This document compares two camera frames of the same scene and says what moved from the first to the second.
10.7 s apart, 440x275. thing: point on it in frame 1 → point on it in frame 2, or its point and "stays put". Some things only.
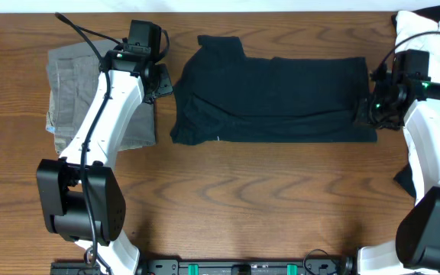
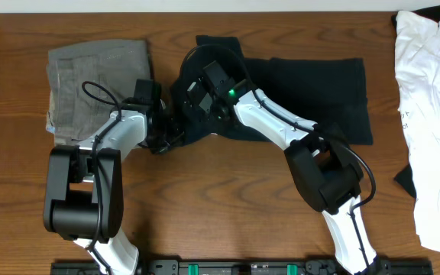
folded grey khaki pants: x=72 y=72 stays put
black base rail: x=205 y=267 stays put
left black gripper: x=166 y=88 → x=177 y=138
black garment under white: x=405 y=179 stays put
